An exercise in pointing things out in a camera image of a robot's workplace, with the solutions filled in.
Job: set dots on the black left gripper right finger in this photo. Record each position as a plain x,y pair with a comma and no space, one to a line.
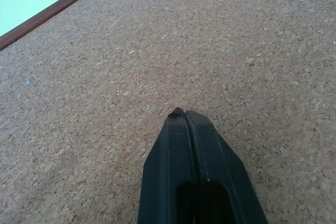
223,171

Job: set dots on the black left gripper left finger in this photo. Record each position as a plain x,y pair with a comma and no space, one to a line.
165,166

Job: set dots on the cork board with wooden frame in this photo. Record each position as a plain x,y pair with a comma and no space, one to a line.
168,64

